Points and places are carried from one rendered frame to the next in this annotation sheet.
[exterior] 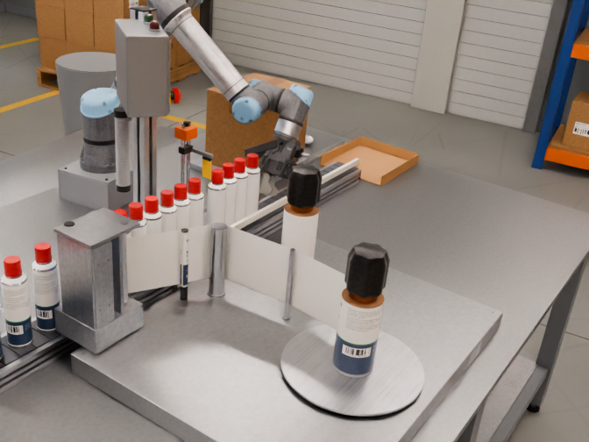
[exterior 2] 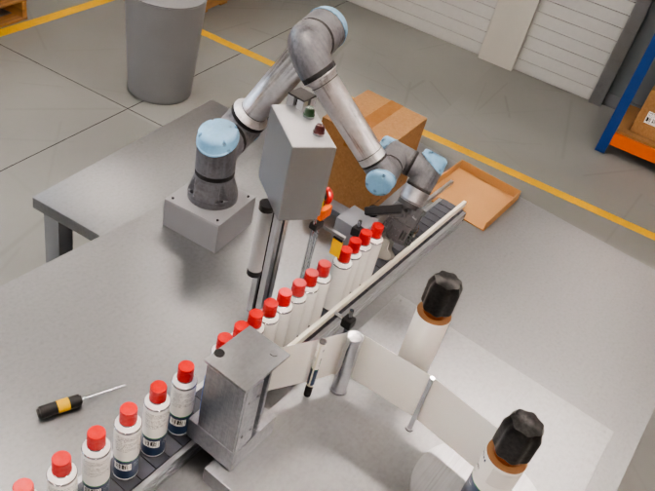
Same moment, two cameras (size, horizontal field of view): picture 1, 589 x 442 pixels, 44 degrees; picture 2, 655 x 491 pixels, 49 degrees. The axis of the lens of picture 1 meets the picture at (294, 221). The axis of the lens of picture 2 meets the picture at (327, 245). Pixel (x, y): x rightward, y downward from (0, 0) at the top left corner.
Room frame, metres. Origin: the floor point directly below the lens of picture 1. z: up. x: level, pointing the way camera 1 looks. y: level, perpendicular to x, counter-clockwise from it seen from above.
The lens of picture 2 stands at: (0.35, 0.39, 2.22)
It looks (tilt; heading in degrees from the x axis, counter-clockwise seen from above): 38 degrees down; 355
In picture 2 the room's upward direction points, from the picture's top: 15 degrees clockwise
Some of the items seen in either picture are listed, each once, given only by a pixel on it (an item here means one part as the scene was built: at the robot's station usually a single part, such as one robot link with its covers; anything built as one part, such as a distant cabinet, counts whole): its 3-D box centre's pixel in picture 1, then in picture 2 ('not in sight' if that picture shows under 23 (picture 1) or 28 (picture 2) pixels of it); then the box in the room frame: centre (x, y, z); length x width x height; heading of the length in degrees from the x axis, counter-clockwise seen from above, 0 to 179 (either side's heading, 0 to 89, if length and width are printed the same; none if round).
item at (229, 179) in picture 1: (226, 198); (347, 268); (1.85, 0.20, 0.98); 0.05 x 0.05 x 0.20
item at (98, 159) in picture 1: (103, 149); (213, 181); (2.11, 0.62, 0.98); 0.15 x 0.15 x 0.10
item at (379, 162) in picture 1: (370, 160); (472, 193); (2.58, -0.26, 0.85); 0.30 x 0.26 x 0.04; 148
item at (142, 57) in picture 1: (142, 67); (295, 162); (1.69, 0.39, 1.38); 0.17 x 0.10 x 0.19; 23
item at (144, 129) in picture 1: (144, 139); (277, 214); (1.77, 0.41, 1.16); 0.04 x 0.04 x 0.67; 58
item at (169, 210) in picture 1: (166, 228); (292, 312); (1.64, 0.32, 0.98); 0.05 x 0.05 x 0.20
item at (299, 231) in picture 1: (300, 222); (429, 322); (1.65, -0.02, 1.03); 0.09 x 0.09 x 0.30
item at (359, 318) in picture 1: (360, 309); (501, 464); (1.27, -0.15, 1.04); 0.09 x 0.09 x 0.29
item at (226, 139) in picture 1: (258, 124); (366, 151); (2.47, 0.16, 0.99); 0.30 x 0.24 x 0.27; 152
